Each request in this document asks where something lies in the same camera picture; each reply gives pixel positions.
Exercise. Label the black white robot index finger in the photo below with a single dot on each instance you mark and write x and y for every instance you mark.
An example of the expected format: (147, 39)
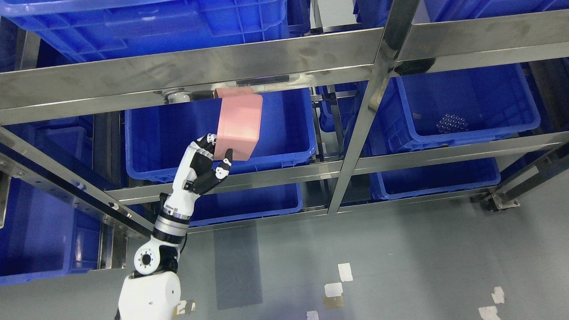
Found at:
(207, 142)

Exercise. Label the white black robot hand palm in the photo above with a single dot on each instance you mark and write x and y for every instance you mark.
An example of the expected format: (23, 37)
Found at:
(179, 206)

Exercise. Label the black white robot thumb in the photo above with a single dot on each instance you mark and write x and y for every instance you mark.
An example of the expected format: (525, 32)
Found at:
(206, 177)

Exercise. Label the pink plastic storage box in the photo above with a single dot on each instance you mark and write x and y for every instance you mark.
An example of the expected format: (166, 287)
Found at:
(239, 122)

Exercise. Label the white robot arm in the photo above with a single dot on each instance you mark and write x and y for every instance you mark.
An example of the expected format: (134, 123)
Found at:
(153, 290)

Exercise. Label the blue shelf bin lower left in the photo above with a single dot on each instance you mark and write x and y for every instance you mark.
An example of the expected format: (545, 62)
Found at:
(247, 205)

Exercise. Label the blue shelf bin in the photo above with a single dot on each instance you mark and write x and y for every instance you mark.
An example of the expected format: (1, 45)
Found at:
(452, 108)
(247, 205)
(157, 137)
(94, 30)
(434, 179)

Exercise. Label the blue shelf bin middle left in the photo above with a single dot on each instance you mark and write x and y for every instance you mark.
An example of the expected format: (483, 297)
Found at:
(157, 137)

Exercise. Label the blue shelf bin top left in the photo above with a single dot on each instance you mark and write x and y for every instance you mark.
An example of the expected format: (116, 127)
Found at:
(94, 30)

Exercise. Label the blue shelf bin lower right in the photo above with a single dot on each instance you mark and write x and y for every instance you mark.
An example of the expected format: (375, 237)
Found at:
(434, 179)

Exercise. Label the blue shelf bin middle right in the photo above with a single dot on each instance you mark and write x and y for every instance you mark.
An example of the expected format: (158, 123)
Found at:
(452, 108)

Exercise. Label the blue bin side left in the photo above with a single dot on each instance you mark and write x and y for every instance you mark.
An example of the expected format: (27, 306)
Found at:
(44, 237)

